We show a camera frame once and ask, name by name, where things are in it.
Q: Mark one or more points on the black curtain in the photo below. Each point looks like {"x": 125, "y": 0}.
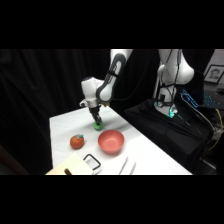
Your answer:
{"x": 33, "y": 100}

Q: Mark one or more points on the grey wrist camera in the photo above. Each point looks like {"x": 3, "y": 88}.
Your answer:
{"x": 82, "y": 103}

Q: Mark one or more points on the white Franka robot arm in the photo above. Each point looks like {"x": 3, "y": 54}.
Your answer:
{"x": 110, "y": 83}

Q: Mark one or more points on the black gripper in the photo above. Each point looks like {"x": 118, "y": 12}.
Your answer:
{"x": 94, "y": 111}

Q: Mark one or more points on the green triangle block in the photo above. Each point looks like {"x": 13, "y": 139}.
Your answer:
{"x": 99, "y": 127}

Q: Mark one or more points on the small green light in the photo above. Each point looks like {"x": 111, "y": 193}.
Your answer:
{"x": 171, "y": 113}

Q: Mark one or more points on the light wooden board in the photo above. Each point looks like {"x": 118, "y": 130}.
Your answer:
{"x": 71, "y": 165}

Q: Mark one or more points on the pink bowl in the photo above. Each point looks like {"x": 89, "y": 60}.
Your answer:
{"x": 111, "y": 141}

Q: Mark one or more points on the framed portrait picture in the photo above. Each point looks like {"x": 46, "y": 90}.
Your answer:
{"x": 214, "y": 74}

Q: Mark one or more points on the blue lit device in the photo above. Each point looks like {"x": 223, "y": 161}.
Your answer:
{"x": 190, "y": 99}

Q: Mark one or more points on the orange toy fruit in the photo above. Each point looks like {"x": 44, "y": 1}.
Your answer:
{"x": 76, "y": 142}

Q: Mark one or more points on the black covered robot stand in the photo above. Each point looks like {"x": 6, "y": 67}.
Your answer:
{"x": 160, "y": 128}

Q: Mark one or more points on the backlit keyboard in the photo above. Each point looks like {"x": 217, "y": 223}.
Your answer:
{"x": 214, "y": 101}

